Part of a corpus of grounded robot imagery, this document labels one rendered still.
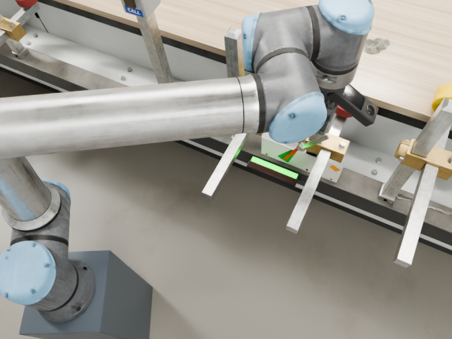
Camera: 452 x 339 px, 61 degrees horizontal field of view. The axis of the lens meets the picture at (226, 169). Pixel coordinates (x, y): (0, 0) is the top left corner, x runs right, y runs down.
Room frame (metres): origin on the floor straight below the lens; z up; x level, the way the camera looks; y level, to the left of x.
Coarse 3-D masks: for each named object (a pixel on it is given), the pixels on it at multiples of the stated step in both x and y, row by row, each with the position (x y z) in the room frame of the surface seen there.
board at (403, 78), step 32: (64, 0) 1.30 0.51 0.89; (96, 0) 1.26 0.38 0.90; (192, 0) 1.19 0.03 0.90; (224, 0) 1.16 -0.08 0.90; (256, 0) 1.14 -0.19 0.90; (288, 0) 1.12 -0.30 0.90; (384, 0) 1.05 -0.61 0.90; (416, 0) 1.03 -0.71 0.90; (448, 0) 1.01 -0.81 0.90; (160, 32) 1.06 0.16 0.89; (192, 32) 1.03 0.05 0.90; (224, 32) 1.01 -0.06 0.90; (384, 32) 0.90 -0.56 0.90; (416, 32) 0.89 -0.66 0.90; (448, 32) 0.87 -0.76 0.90; (384, 64) 0.77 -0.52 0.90; (416, 64) 0.76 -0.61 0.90; (448, 64) 0.74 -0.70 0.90; (384, 96) 0.66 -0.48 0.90; (416, 96) 0.64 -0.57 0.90
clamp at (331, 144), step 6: (330, 138) 0.56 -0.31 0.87; (336, 138) 0.56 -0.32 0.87; (318, 144) 0.55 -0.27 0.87; (324, 144) 0.54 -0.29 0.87; (330, 144) 0.54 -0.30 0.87; (336, 144) 0.54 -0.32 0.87; (348, 144) 0.53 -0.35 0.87; (312, 150) 0.55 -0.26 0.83; (318, 150) 0.54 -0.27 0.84; (330, 150) 0.52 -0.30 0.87; (336, 150) 0.52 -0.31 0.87; (342, 150) 0.51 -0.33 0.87; (330, 156) 0.52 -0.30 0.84; (336, 156) 0.51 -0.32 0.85; (342, 156) 0.50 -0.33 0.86
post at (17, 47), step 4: (0, 16) 1.27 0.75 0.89; (0, 20) 1.26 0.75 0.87; (8, 40) 1.25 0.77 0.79; (12, 40) 1.25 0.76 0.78; (8, 44) 1.26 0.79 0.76; (12, 44) 1.24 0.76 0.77; (16, 44) 1.26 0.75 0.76; (20, 44) 1.27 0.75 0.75; (12, 48) 1.26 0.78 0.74; (16, 48) 1.25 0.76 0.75; (20, 48) 1.26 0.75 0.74; (24, 48) 1.27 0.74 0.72; (16, 52) 1.25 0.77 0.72; (20, 52) 1.25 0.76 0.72
